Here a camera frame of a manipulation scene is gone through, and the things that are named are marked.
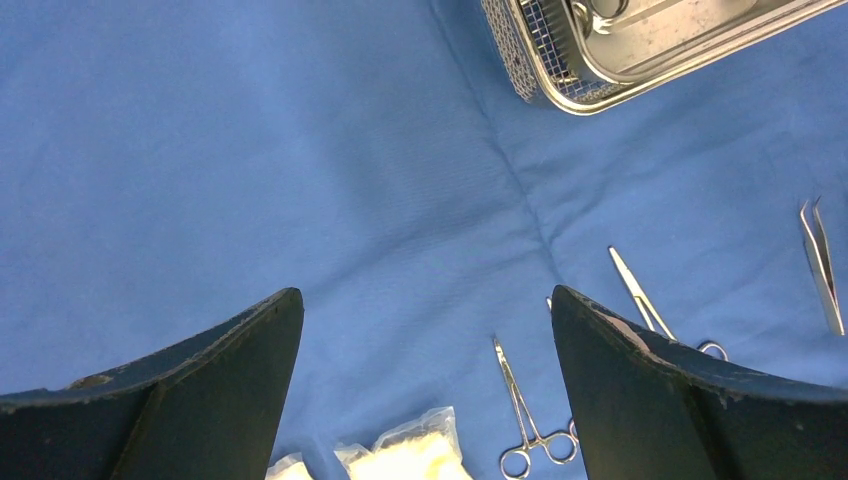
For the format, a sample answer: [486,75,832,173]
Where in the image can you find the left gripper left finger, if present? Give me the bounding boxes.
[1,288,304,479]

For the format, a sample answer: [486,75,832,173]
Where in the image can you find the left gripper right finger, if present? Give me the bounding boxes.
[551,285,847,479]

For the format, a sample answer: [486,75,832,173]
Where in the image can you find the beige gauze packet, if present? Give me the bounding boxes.
[334,406,471,480]

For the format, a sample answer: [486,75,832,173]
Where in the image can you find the blue surgical drape cloth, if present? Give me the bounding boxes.
[1,1,847,479]

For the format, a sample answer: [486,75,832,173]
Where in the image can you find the steel tweezers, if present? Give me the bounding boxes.
[799,197,847,336]

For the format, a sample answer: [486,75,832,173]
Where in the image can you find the wire mesh instrument basket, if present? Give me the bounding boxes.
[482,1,838,116]

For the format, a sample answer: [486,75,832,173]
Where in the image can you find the surgical scissors forceps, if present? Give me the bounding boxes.
[546,297,579,442]

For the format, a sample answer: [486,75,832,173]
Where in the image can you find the stainless steel inner tray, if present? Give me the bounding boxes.
[563,0,840,84]

